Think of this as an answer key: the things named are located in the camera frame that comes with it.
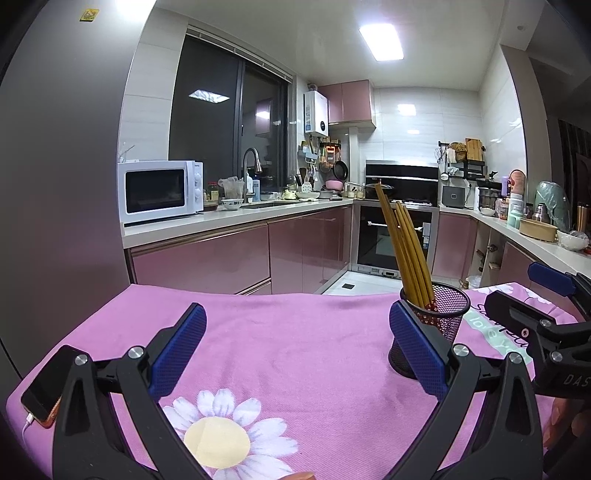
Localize steel kitchen faucet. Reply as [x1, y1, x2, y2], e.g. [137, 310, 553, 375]
[243, 148, 263, 204]

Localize orange-cased smartphone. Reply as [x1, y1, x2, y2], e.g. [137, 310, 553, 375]
[21, 344, 93, 429]

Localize person's right hand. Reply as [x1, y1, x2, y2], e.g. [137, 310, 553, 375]
[544, 397, 578, 448]

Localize dark sliding window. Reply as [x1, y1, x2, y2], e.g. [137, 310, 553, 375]
[168, 28, 296, 195]

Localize steel pot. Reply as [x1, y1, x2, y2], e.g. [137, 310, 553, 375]
[478, 187, 502, 211]

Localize white bowl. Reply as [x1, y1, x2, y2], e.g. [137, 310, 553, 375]
[556, 230, 590, 252]

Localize grey refrigerator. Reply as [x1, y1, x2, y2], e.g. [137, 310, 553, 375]
[0, 0, 158, 385]

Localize pink lower kitchen cabinets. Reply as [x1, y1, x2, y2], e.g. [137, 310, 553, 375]
[129, 205, 354, 297]

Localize black mesh utensil holder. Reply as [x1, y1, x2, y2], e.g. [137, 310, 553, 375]
[388, 282, 472, 380]

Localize bundle of brown chopsticks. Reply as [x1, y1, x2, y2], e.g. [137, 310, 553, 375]
[374, 182, 437, 311]

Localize built-in black oven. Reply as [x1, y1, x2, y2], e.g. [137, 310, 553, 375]
[355, 205, 435, 274]

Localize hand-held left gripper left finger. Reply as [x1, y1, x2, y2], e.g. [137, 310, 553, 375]
[52, 302, 211, 480]

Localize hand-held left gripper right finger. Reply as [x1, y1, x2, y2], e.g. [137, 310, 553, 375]
[389, 301, 546, 480]

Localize pink upper wall cabinet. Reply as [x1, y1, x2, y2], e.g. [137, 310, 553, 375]
[318, 80, 377, 129]

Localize clear plastic bag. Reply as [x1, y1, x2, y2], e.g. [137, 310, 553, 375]
[218, 176, 245, 200]

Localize white wall water heater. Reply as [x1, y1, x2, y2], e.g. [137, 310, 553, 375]
[303, 90, 329, 138]

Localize pink floral tablecloth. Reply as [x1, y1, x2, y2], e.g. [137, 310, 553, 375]
[7, 281, 578, 480]

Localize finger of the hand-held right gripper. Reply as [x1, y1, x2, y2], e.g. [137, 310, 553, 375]
[527, 261, 591, 319]
[485, 290, 560, 357]

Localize black countertop storage rack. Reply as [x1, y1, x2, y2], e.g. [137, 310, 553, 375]
[438, 138, 488, 182]

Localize rectangular ceiling light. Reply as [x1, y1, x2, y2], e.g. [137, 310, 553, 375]
[359, 22, 405, 62]

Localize round wooden tub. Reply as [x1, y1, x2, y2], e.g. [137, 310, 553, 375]
[518, 218, 558, 243]

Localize white microwave oven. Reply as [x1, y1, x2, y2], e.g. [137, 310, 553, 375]
[117, 160, 205, 226]

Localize green plastic bag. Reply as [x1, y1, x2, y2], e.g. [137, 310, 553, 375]
[534, 181, 571, 232]

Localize white kitchen countertop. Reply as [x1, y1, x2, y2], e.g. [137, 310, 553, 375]
[121, 196, 591, 278]

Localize grey countertop appliance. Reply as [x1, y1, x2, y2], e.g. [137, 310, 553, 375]
[441, 185, 468, 208]

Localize black range hood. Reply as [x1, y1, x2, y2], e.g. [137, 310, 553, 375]
[366, 160, 439, 179]

